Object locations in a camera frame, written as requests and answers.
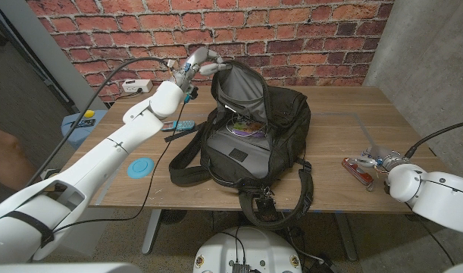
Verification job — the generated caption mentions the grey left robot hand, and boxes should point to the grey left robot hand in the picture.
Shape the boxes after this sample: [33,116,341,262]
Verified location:
[170,45,234,95]

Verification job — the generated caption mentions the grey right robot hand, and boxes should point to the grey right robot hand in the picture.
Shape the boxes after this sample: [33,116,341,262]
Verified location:
[348,146,412,175]

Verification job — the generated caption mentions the red Swiss knife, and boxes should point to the red Swiss knife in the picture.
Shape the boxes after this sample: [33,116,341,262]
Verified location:
[341,157,376,193]

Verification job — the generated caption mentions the black backpack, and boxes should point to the black backpack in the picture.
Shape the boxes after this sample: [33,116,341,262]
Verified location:
[168,60,315,231]

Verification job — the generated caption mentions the teal toy phone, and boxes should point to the teal toy phone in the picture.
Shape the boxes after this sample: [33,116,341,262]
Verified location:
[161,120,197,133]

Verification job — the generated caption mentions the white power strip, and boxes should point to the white power strip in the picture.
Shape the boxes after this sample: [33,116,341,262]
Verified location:
[121,78,154,94]

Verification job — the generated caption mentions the purple round disc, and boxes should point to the purple round disc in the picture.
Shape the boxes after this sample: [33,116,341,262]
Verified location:
[226,118,267,139]

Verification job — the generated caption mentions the grey metal table leg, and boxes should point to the grey metal table leg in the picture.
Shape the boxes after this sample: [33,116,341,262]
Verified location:
[142,209,164,255]
[335,212,359,262]

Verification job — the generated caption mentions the brick print backdrop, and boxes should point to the brick print backdrop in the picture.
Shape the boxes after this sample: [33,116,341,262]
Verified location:
[26,0,395,102]

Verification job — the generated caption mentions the blue round disc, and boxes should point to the blue round disc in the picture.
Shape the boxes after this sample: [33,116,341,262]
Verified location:
[127,157,155,180]

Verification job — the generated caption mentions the black handheld device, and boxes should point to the black handheld device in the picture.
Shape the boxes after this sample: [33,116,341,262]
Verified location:
[69,118,96,129]

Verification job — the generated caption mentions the light blue round stool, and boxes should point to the light blue round stool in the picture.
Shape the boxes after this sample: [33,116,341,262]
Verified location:
[60,109,109,149]

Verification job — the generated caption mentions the black ribbed round object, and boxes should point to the black ribbed round object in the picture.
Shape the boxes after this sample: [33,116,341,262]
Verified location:
[161,209,189,225]

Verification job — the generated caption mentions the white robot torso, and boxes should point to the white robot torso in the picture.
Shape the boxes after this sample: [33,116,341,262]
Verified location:
[192,226,303,273]

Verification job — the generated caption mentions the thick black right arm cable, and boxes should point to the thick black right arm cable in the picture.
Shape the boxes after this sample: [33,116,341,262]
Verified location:
[405,120,463,158]

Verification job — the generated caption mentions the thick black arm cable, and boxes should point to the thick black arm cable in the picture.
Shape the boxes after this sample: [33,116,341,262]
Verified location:
[26,56,175,187]
[405,120,463,158]

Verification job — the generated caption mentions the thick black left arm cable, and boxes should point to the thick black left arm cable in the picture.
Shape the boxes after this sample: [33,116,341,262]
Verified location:
[26,56,175,187]

